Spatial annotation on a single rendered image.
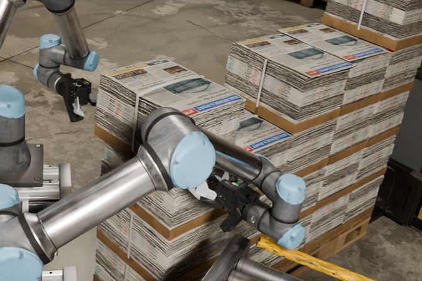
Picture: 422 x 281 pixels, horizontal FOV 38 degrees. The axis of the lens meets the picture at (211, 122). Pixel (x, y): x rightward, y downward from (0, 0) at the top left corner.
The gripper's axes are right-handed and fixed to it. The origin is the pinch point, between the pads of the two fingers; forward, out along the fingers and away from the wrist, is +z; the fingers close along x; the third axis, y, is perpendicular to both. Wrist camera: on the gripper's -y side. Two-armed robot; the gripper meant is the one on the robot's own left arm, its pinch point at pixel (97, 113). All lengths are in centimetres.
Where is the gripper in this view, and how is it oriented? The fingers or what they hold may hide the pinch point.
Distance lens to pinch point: 217.4
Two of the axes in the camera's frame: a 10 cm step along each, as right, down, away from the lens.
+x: 6.9, -2.4, 6.8
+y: 1.4, -8.8, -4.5
